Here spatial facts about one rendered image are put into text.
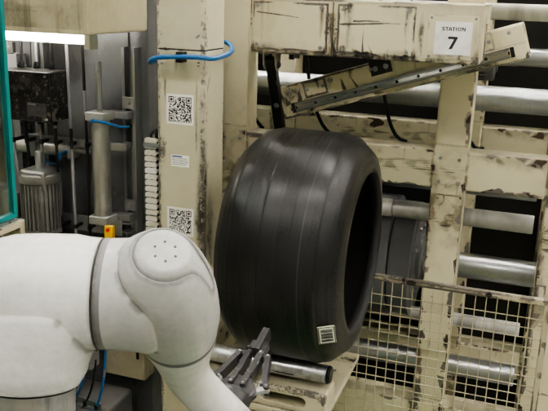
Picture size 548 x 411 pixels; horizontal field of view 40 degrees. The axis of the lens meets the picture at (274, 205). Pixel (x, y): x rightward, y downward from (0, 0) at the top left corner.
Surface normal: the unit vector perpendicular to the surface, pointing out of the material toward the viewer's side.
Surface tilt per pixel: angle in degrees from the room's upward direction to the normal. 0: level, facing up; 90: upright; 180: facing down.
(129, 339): 123
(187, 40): 90
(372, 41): 90
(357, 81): 90
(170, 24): 90
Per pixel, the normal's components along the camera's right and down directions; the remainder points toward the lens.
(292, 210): -0.27, -0.30
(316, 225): -0.02, -0.20
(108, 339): 0.07, 0.75
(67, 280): 0.18, -0.28
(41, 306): 0.06, 0.09
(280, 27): -0.33, 0.25
